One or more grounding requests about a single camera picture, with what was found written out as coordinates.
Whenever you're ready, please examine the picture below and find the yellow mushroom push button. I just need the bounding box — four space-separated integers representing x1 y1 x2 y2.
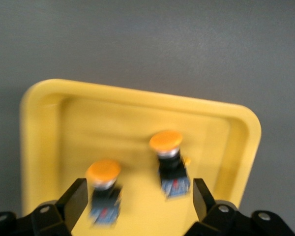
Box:
148 130 191 201
85 158 123 228

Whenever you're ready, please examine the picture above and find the yellow plastic tray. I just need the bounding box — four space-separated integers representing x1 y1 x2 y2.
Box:
19 78 263 236

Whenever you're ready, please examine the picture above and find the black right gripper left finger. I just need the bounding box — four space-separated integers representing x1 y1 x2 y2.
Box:
0 177 89 236

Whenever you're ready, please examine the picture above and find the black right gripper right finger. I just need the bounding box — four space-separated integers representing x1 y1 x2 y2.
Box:
186 178 295 236

